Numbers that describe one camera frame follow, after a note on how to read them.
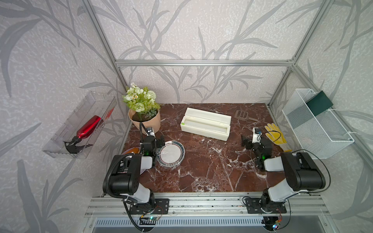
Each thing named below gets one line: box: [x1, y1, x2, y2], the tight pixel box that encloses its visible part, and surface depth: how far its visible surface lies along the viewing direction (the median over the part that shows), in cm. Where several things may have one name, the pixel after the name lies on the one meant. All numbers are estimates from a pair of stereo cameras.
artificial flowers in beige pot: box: [122, 82, 161, 135], surface depth 86 cm
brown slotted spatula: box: [234, 110, 260, 122], surface depth 114 cm
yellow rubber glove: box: [264, 123, 293, 152], surface depth 104 cm
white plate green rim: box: [156, 140, 186, 168], surface depth 94 cm
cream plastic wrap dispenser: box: [179, 107, 232, 142], surface depth 102 cm
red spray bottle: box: [62, 115, 102, 154], surface depth 63 cm
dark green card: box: [305, 90, 334, 117], surface depth 72 cm
